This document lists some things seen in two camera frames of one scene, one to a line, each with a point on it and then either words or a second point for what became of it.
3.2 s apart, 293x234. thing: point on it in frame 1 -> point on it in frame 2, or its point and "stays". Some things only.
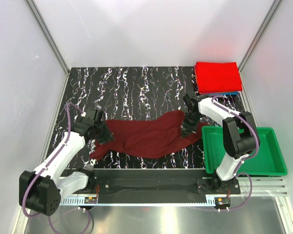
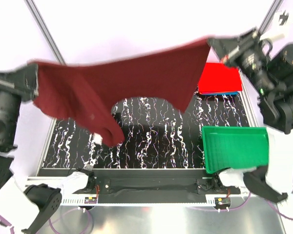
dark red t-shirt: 148,137 -> 81,96
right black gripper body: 191,121 -> 243,52
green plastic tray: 268,160 stays
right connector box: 222,201 stays
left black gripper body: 102,135 -> 2,82
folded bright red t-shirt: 218,77 stays
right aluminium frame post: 276,5 stays
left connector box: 90,200 stays
